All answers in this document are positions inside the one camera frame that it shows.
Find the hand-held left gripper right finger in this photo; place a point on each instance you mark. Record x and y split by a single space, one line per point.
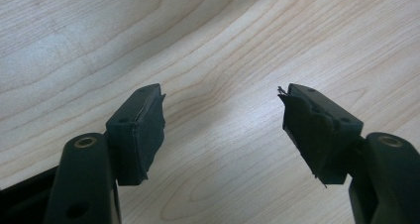
322 141

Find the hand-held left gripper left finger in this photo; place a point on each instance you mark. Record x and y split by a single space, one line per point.
138 141

